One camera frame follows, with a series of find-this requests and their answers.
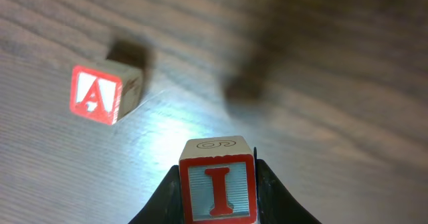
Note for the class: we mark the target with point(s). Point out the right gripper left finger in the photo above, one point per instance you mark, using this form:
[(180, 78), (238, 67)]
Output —
[(165, 205)]

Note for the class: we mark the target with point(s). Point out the red A block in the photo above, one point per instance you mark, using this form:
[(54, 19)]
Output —
[(105, 91)]

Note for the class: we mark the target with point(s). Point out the red I block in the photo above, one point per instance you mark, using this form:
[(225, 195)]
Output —
[(218, 183)]

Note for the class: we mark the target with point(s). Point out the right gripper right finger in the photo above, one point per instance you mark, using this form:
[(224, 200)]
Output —
[(275, 204)]

